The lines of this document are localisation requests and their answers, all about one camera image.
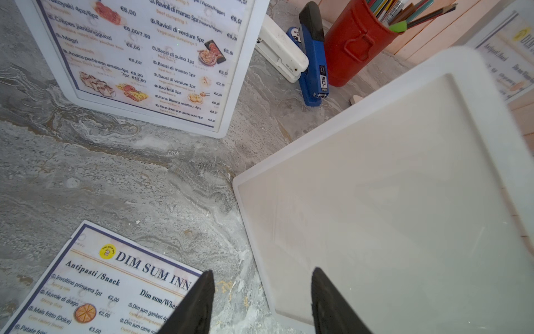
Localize white menu holder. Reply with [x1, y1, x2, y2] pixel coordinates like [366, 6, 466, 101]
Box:
[466, 1, 533, 103]
[233, 47, 533, 333]
[17, 1, 268, 139]

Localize red pencil cup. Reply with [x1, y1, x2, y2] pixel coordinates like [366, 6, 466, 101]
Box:
[324, 0, 400, 87]

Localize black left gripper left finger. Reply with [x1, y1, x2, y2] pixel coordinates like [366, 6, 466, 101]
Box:
[157, 270, 215, 334]

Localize pencils in cup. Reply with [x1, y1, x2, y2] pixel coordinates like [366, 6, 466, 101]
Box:
[364, 0, 458, 33]

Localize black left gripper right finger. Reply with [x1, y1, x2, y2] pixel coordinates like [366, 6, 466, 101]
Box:
[311, 267, 372, 334]

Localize white stapler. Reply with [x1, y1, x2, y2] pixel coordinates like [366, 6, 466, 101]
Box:
[255, 15, 309, 84]

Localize dim sum inn menu sheet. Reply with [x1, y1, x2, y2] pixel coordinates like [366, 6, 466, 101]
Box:
[1, 221, 202, 333]

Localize blue stapler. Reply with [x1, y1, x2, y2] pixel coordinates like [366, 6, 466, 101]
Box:
[286, 1, 329, 107]

